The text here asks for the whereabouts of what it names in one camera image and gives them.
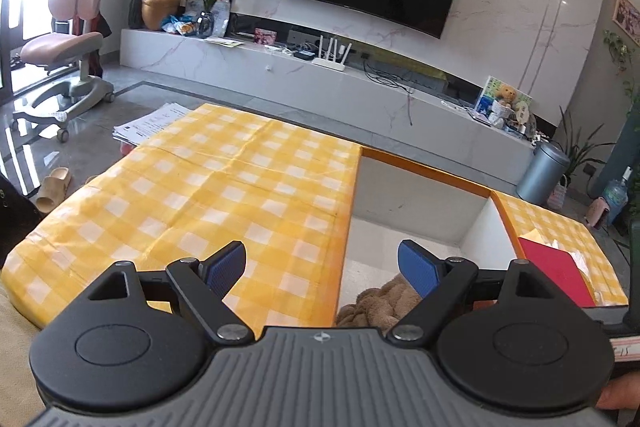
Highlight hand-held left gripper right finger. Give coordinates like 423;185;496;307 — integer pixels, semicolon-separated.
386;240;557;344

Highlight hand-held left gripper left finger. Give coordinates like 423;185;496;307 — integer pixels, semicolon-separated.
85;241;254;344

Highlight red box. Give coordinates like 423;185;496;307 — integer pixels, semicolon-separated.
517;234;597;308

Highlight person's right hand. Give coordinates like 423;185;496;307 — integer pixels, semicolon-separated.
596;379;640;412

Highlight brown plush toy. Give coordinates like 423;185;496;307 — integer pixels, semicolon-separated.
336;273;426;333

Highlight white storage compartment orange rim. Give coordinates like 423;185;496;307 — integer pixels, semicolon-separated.
332;145;524;329

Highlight blue water bottle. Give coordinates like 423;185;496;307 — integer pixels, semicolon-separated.
602;179;630;226

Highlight grey trash can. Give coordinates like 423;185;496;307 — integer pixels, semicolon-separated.
516;141;572;206

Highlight stack of printed papers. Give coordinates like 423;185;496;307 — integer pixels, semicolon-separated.
112;102;192;143

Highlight potted floor plant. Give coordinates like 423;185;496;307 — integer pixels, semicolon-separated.
554;107;621;208

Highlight teddy bear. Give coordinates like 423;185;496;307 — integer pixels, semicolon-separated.
492;84;519;128

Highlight tan slipper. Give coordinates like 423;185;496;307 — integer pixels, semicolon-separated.
35;167;72;213

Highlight white marble television stand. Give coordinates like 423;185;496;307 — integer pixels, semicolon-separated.
120;27;537;188

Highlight beige cloth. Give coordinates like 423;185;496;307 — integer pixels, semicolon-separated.
0;286;57;427

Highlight black bag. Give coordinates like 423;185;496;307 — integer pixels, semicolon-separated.
0;174;32;229

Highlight loose papers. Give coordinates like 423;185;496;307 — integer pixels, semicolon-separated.
202;35;246;50

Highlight white router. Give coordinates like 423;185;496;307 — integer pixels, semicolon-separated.
311;34;353;68

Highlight snack bags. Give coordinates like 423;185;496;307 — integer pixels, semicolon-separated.
161;13;200;36

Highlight gold round vase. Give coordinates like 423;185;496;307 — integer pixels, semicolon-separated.
141;0;182;32

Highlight hanging vine plant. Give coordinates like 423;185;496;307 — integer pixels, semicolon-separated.
602;29;640;108

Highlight dark vase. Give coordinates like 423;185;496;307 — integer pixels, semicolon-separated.
128;0;147;30

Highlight pink desk chair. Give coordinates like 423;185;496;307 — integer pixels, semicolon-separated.
12;0;117;143

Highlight black cables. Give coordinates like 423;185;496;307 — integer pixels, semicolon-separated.
362;58;417;128

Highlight black picture frame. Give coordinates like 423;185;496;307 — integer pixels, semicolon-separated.
200;0;237;38

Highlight framed wall picture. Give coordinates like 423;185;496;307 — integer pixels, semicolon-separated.
612;0;640;39

